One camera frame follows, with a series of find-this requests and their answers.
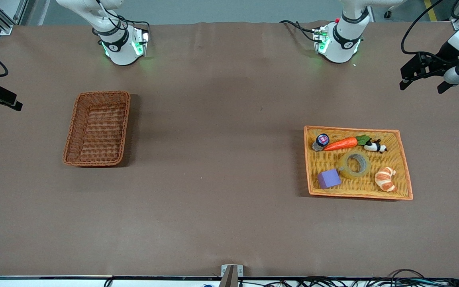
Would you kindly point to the toy croissant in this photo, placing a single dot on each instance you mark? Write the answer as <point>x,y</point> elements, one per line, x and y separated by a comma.
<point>385,179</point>

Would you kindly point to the purple foam cube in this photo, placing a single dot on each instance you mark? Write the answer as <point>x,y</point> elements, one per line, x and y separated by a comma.
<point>329,179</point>

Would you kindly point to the black chair caster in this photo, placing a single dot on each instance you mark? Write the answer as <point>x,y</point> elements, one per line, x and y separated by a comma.
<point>388,14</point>

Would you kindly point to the orange yellow wicker basket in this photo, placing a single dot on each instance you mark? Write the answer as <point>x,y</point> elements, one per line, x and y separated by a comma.
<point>357,187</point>

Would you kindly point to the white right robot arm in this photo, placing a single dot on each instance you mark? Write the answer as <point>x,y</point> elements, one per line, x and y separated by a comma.
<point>120,48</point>

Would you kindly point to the grey metal bracket plate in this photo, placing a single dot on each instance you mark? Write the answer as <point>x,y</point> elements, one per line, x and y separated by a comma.
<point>224,269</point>

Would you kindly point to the orange toy carrot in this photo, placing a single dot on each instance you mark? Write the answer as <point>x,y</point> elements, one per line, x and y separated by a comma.
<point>341,144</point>

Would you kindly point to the black white panda toy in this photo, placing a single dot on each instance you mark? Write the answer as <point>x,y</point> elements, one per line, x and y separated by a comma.
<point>373,147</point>

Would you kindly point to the dark brown wicker basket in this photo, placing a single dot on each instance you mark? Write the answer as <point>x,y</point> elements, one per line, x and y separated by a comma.
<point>98,131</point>

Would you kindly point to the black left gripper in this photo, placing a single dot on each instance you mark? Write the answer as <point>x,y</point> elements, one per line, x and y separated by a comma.
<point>443,56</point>

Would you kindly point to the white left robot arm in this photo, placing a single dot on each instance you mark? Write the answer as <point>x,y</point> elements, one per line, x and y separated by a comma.
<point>345,40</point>

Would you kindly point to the brown table cloth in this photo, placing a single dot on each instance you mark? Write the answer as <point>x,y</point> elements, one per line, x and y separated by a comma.
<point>229,207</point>

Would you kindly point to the clear yellowish tape roll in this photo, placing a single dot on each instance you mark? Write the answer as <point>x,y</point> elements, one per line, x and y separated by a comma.
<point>359,174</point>

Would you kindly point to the small bottle purple cap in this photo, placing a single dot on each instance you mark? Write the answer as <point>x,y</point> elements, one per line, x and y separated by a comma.
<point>322,140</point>

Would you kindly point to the dark metal post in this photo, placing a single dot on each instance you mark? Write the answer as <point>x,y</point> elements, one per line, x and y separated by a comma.
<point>229,279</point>

